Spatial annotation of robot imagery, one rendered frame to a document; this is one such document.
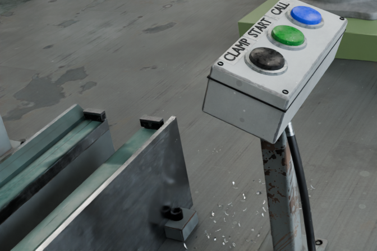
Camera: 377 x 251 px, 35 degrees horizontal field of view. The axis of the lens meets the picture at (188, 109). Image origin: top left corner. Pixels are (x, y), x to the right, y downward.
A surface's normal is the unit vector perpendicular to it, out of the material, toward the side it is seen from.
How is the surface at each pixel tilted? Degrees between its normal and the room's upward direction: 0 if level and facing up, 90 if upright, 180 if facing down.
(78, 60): 0
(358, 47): 90
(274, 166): 90
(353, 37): 90
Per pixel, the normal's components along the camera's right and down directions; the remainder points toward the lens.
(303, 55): 0.16, -0.78
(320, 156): -0.16, -0.87
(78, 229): 0.87, 0.11
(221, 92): -0.47, 0.48
